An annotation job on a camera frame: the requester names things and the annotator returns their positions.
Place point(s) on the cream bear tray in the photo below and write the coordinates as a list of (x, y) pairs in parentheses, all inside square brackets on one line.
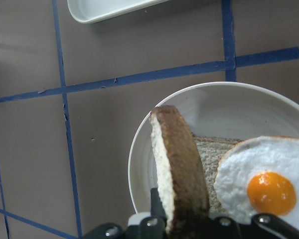
[(92, 11)]

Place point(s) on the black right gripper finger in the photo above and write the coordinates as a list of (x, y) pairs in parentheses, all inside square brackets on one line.
[(156, 208)]

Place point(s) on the cream round plate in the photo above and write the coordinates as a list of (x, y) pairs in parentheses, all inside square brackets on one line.
[(218, 109)]

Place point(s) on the fried egg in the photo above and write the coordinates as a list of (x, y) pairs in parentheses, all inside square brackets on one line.
[(260, 175)]

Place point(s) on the bread slice on plate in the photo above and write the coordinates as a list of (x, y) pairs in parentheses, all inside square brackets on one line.
[(211, 151)]

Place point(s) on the bread slice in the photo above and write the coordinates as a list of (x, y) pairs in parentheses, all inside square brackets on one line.
[(211, 151), (181, 181)]

